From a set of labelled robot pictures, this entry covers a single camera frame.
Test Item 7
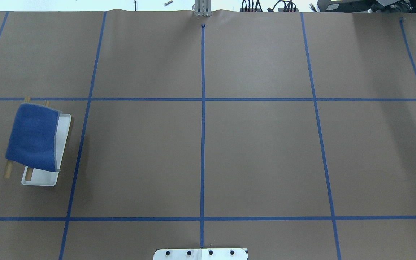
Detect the blue towel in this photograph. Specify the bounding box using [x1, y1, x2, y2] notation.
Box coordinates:
[5, 103, 61, 172]

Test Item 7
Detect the white towel rack with wooden bars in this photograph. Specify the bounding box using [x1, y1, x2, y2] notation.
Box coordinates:
[3, 96, 72, 186]

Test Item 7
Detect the black monitor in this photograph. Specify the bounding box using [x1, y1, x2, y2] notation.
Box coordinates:
[317, 0, 416, 13]

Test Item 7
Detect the aluminium frame post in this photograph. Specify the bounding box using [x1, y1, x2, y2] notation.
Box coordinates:
[193, 0, 212, 17]

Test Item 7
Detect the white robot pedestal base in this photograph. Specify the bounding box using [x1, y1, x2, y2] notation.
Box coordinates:
[153, 248, 249, 260]

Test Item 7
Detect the black cable hub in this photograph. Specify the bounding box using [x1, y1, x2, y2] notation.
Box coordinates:
[239, 0, 299, 13]

